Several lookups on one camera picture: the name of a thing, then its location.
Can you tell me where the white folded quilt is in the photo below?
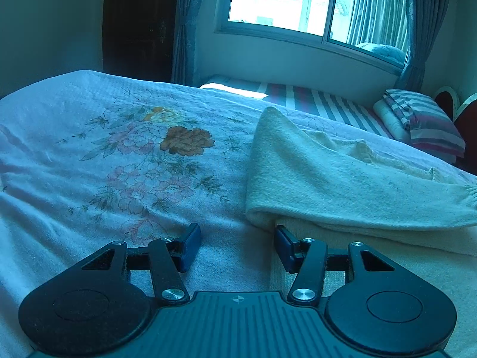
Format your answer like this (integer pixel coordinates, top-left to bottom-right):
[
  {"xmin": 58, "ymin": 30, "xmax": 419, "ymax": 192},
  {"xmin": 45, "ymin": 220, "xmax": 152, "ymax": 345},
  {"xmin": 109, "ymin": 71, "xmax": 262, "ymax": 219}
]
[{"xmin": 373, "ymin": 99, "xmax": 414, "ymax": 144}]

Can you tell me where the blue bundled bedding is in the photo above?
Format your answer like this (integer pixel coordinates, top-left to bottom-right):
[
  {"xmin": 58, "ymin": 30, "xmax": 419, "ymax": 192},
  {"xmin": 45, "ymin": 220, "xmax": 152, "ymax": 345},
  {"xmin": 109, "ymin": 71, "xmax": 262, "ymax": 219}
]
[{"xmin": 356, "ymin": 42, "xmax": 407, "ymax": 66}]

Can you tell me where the blue curtain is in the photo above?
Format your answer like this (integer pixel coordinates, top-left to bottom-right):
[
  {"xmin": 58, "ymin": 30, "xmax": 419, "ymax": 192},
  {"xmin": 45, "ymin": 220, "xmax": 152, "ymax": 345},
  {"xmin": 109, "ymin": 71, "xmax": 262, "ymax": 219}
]
[
  {"xmin": 346, "ymin": 0, "xmax": 453, "ymax": 92},
  {"xmin": 171, "ymin": 0, "xmax": 224, "ymax": 86}
]

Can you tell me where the wooden headboard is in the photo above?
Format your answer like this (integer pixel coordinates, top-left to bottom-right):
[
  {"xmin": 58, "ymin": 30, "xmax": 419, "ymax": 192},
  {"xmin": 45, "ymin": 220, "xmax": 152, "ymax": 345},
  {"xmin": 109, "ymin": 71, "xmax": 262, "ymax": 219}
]
[{"xmin": 434, "ymin": 86, "xmax": 477, "ymax": 176}]

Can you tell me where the striped bed sheet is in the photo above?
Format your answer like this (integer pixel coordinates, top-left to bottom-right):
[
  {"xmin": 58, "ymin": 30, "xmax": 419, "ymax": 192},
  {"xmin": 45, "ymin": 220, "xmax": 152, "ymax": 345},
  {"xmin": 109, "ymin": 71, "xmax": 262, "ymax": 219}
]
[{"xmin": 199, "ymin": 76, "xmax": 396, "ymax": 138}]

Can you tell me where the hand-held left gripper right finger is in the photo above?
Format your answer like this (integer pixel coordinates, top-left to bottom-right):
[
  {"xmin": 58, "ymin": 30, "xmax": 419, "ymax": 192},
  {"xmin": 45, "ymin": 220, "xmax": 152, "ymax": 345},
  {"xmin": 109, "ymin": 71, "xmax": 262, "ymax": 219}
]
[{"xmin": 274, "ymin": 225, "xmax": 396, "ymax": 306}]

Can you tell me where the sliding glass window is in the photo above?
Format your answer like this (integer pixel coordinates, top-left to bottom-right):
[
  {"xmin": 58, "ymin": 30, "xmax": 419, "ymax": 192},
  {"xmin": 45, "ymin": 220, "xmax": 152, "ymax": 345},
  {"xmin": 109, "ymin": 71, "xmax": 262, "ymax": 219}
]
[{"xmin": 214, "ymin": 0, "xmax": 411, "ymax": 70}]

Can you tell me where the pink floral blanket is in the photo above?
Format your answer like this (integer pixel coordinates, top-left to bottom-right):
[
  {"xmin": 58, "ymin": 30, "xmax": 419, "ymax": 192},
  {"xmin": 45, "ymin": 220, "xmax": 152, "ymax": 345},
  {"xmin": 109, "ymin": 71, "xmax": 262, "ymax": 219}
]
[{"xmin": 0, "ymin": 69, "xmax": 477, "ymax": 358}]

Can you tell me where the cream towel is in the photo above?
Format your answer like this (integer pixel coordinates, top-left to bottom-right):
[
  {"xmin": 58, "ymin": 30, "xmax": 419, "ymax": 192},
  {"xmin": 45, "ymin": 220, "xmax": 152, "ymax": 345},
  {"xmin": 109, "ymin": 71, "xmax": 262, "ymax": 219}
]
[{"xmin": 244, "ymin": 106, "xmax": 477, "ymax": 358}]

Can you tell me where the striped pillow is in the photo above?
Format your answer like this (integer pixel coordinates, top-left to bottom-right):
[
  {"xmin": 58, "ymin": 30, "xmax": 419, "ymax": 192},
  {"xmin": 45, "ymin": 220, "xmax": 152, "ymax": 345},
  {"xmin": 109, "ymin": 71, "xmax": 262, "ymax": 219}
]
[{"xmin": 384, "ymin": 89, "xmax": 466, "ymax": 163}]

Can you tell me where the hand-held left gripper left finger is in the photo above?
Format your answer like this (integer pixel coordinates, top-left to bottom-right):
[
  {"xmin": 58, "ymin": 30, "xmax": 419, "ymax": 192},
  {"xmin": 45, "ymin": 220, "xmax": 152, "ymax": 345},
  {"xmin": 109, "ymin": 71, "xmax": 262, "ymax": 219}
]
[{"xmin": 80, "ymin": 223, "xmax": 202, "ymax": 304}]

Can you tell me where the dark wooden door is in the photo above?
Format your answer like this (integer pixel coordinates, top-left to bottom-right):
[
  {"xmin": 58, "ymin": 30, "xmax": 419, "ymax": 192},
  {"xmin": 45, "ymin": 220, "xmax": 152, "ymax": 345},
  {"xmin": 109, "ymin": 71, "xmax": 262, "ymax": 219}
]
[{"xmin": 102, "ymin": 0, "xmax": 177, "ymax": 83}]

